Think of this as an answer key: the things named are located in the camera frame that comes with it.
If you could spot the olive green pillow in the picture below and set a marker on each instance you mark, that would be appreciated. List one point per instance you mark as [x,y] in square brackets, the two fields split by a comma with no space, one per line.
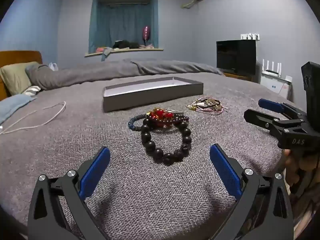
[15,77]

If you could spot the grey cardboard tray box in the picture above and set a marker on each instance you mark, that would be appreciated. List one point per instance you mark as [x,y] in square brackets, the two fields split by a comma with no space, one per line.
[146,92]

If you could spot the person's right hand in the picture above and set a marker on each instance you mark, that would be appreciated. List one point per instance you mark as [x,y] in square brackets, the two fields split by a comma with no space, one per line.
[307,164]

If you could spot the plaid sleeve forearm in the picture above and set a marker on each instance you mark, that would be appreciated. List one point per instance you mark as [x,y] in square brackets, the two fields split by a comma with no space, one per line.
[304,199]

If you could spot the teal window curtain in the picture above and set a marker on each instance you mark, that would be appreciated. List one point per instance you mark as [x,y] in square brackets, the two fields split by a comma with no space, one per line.
[114,20]

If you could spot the wooden window sill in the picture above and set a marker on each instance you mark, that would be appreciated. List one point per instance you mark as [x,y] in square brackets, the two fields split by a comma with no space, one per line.
[114,51]

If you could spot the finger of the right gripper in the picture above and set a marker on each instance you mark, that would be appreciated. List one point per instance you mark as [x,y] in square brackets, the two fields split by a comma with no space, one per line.
[262,120]
[285,109]

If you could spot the white wall hooks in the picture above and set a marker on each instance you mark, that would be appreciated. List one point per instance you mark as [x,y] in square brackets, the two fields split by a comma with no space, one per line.
[250,36]

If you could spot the grey duvet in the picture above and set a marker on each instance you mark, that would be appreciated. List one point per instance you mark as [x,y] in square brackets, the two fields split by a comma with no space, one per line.
[42,76]

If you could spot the black camera box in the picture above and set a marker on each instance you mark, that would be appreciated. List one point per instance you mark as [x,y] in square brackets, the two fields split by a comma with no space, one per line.
[311,82]

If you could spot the black television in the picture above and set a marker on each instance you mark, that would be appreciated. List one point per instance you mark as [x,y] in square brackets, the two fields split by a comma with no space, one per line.
[237,56]

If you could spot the striped pillow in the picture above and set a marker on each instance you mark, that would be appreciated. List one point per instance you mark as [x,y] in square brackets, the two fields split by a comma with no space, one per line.
[32,91]

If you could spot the pink balloon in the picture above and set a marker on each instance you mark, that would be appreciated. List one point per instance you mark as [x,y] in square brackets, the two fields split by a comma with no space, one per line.
[146,34]

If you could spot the grey bed cover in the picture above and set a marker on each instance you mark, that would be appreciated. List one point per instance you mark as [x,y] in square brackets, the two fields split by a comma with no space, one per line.
[136,197]

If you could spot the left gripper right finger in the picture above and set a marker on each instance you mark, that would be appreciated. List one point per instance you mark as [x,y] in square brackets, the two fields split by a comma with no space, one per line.
[262,209]

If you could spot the wooden tv stand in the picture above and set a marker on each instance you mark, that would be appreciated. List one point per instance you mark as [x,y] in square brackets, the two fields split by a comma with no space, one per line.
[236,76]

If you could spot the wooden headboard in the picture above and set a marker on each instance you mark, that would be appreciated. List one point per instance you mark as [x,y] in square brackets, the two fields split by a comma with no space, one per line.
[17,56]

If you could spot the white plastic bag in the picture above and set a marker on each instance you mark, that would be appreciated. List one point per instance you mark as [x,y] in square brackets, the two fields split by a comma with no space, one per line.
[53,66]

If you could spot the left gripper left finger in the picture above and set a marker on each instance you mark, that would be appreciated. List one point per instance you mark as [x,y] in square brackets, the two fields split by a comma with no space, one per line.
[46,219]

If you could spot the pink cord jewelry bundle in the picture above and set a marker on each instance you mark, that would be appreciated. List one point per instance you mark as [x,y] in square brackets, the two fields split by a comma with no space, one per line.
[207,105]

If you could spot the light blue blanket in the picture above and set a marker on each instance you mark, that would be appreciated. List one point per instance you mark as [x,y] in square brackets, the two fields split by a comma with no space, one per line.
[10,105]

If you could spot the white wifi router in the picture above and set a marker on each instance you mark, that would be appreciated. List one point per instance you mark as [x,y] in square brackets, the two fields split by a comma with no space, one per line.
[271,68]

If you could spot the black clothes on sill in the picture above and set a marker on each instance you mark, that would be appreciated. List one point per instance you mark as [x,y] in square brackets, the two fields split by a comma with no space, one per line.
[122,44]

